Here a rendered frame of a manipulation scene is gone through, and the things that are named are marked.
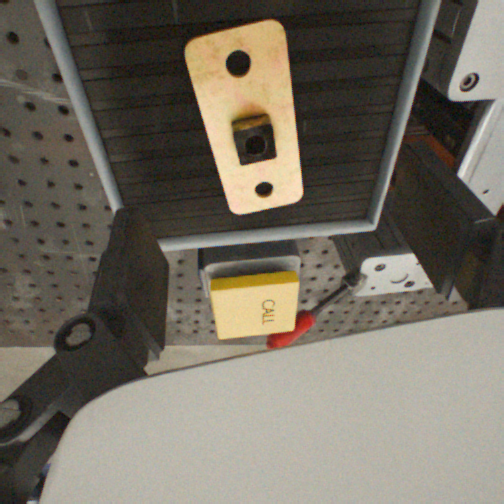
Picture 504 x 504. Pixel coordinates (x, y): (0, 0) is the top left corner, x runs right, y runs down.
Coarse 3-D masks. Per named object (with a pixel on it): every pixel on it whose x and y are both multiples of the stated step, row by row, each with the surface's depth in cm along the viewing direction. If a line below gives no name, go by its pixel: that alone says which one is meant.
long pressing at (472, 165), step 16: (480, 112) 35; (496, 112) 34; (480, 128) 35; (496, 128) 36; (464, 144) 38; (480, 144) 37; (496, 144) 37; (464, 160) 38; (480, 160) 38; (496, 160) 39; (464, 176) 39; (480, 176) 40; (496, 176) 40; (480, 192) 42; (496, 192) 42; (496, 208) 44
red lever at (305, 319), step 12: (348, 276) 40; (360, 276) 40; (348, 288) 40; (360, 288) 40; (324, 300) 38; (336, 300) 39; (300, 312) 37; (312, 312) 37; (300, 324) 36; (312, 324) 37; (276, 336) 35; (288, 336) 35
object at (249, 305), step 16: (288, 272) 25; (224, 288) 24; (240, 288) 24; (256, 288) 24; (272, 288) 24; (288, 288) 24; (224, 304) 25; (240, 304) 25; (256, 304) 25; (272, 304) 25; (288, 304) 26; (224, 320) 26; (240, 320) 26; (256, 320) 26; (272, 320) 27; (288, 320) 27; (224, 336) 28; (240, 336) 28
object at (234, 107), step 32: (224, 32) 13; (256, 32) 13; (192, 64) 14; (224, 64) 14; (256, 64) 14; (288, 64) 14; (224, 96) 15; (256, 96) 15; (288, 96) 15; (224, 128) 16; (256, 128) 15; (288, 128) 16; (224, 160) 17; (256, 160) 16; (288, 160) 17; (288, 192) 18
